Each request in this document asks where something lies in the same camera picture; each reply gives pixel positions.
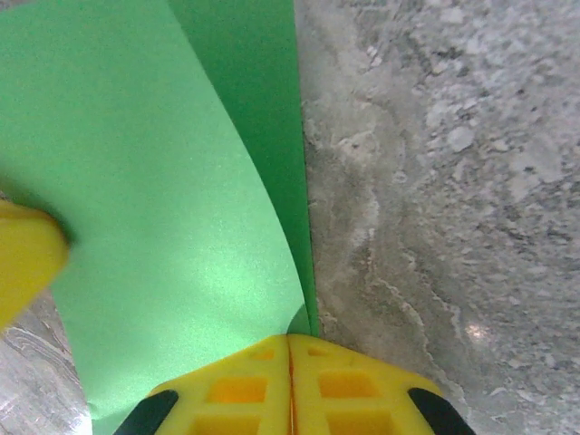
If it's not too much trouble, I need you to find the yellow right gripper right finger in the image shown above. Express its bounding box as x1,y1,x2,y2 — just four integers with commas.
288,333,477,435

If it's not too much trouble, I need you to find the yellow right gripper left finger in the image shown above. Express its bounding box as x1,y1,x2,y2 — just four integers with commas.
115,333,294,435

